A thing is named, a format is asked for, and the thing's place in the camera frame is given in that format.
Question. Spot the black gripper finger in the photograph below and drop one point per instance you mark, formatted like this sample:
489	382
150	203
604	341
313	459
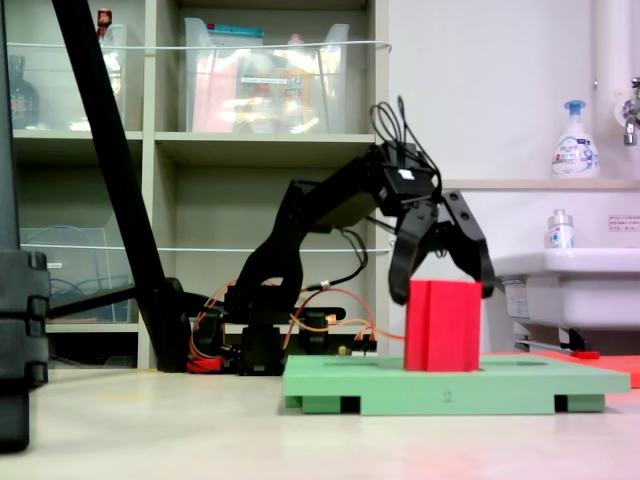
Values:
407	245
467	232

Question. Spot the red cross columnar block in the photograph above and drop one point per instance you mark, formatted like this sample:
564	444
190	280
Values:
442	327

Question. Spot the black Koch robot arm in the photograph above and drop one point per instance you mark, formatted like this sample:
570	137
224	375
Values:
280	235

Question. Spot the green shape hole board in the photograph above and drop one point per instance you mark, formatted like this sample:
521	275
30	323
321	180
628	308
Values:
425	392

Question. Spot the small orange flat block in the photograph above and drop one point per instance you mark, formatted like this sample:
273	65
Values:
622	370

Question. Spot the small clear bottle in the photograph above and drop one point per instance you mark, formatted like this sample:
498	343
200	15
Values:
560	232

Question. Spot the white sink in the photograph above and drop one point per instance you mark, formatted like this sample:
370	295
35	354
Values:
575	290

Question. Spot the large clear plastic bin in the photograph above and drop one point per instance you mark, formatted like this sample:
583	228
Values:
330	90

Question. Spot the red black table clamp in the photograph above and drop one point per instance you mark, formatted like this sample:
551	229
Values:
207	340
315	332

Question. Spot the white blue soap pump bottle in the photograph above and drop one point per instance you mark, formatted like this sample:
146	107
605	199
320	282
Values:
575	150

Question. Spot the bottle with pink cap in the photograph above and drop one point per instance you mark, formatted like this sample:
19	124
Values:
296	85

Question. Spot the metal faucet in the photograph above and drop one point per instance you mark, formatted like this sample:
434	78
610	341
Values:
630	115

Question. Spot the pink package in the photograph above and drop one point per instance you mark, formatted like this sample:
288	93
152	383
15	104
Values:
212	95

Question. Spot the teal topped bag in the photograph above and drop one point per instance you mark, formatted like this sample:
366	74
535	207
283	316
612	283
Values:
235	32

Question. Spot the beige shelf unit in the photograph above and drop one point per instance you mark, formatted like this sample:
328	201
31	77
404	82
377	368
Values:
150	200

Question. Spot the bottle with red cap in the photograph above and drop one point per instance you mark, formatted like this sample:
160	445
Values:
104	20

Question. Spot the clear plastic bin with bottles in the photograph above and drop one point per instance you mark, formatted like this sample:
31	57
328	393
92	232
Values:
50	80

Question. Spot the dark glass bottle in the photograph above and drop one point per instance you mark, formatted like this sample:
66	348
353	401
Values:
22	100

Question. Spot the red print wall label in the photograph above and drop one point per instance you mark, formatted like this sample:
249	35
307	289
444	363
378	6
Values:
625	223

